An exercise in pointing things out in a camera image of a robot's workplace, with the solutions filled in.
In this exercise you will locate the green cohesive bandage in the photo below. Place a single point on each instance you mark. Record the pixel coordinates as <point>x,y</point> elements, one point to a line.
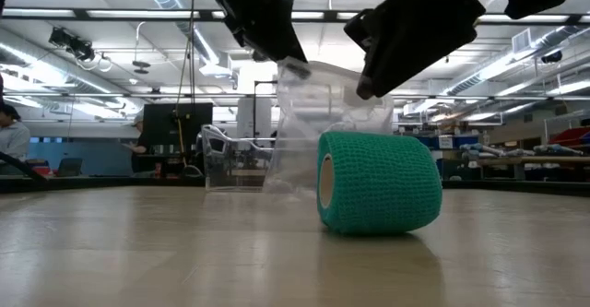
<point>382,182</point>

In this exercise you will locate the person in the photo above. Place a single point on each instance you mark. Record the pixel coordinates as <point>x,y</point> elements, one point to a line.
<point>13,136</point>
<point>139,152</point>

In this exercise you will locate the silver ceiling air duct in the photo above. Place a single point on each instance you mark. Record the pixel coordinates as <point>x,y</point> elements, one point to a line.
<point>516,60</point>

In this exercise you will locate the black diagonal strut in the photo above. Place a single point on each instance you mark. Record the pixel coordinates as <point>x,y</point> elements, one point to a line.
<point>20,168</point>

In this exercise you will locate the black monitor panel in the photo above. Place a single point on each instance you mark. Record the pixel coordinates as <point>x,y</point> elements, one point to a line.
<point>184,122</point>

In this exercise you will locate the black frame stand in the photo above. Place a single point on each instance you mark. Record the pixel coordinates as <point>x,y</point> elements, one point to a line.
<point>263,83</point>

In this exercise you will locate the red storage bin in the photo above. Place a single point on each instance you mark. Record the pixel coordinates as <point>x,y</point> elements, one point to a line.
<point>569,137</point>

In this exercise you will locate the wooden workbench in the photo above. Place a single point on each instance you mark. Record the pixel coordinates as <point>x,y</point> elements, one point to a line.
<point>534,161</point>

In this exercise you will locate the clear plastic bin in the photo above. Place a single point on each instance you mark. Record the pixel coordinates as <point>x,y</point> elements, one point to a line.
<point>230,168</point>

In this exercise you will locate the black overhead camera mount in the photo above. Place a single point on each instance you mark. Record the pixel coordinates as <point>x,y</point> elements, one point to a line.
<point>74,45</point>

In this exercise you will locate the dark laptop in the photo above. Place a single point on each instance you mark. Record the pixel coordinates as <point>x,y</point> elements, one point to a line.
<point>70,166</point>

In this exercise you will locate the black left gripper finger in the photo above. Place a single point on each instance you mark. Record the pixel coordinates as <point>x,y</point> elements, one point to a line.
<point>281,49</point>

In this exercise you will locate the blue storage bin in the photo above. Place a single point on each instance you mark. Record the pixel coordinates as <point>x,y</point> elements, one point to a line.
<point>428,142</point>

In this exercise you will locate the white pillar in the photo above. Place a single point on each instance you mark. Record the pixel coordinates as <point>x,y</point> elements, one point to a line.
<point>246,118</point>

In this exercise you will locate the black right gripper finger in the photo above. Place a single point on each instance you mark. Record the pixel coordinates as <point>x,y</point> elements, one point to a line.
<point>415,39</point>
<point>362,28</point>

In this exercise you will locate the clear plastic zip bag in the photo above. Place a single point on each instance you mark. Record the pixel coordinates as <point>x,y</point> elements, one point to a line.
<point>313,113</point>

